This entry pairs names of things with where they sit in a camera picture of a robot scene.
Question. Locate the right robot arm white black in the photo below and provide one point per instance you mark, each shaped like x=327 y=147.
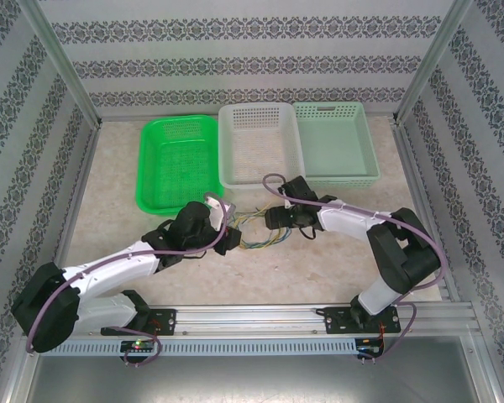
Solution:
x=348 y=218

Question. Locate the bright green plastic basket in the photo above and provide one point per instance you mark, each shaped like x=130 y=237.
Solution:
x=176 y=168

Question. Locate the white plastic basket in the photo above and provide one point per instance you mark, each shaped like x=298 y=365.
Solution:
x=256 y=147

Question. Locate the mint green plastic basket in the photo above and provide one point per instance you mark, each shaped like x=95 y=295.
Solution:
x=336 y=142

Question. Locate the left controller circuit board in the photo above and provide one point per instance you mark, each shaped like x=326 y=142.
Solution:
x=138 y=346

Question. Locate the controller circuit board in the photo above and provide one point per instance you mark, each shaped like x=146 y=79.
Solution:
x=138 y=346
x=369 y=349

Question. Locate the grey metal panel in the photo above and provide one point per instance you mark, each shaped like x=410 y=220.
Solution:
x=252 y=378

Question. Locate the right controller circuit board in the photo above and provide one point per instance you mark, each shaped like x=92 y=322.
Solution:
x=369 y=349

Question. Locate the aluminium mounting rail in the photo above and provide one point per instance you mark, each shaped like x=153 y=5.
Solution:
x=252 y=321

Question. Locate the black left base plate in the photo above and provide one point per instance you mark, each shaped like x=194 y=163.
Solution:
x=168 y=321

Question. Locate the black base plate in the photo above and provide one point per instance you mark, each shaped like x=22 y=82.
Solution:
x=336 y=321
x=168 y=321

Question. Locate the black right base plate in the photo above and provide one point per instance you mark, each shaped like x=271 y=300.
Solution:
x=336 y=321

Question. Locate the aluminium side rail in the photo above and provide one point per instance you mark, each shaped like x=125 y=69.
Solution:
x=72 y=210
x=418 y=180

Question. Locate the aluminium frame post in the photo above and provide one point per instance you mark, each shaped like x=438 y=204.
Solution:
x=63 y=63
x=436 y=63

